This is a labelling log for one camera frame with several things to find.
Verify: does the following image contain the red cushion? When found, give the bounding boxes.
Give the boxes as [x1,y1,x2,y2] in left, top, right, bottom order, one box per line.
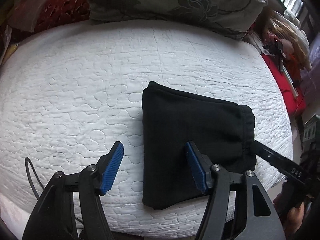
[261,53,306,117]

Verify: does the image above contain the red patterned blanket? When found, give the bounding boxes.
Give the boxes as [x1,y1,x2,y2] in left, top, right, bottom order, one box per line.
[8,0,89,33]

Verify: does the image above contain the cluttered toys pile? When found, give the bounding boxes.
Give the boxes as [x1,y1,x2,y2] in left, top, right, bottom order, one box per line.
[254,7,311,99]

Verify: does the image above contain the black cable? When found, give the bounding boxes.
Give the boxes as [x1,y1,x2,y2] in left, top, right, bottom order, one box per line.
[24,156,83,225]

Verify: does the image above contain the white quilted mattress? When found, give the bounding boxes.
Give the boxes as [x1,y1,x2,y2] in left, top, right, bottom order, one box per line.
[1,20,293,239]

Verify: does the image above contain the black pants with yellow patch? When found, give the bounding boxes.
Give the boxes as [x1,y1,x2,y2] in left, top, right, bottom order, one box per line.
[141,81,258,211]

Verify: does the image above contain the right hand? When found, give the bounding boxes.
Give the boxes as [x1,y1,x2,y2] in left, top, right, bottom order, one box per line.
[273,181,306,239]

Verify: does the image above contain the grey floral pillow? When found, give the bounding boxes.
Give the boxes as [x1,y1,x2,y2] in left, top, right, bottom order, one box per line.
[88,0,267,40]

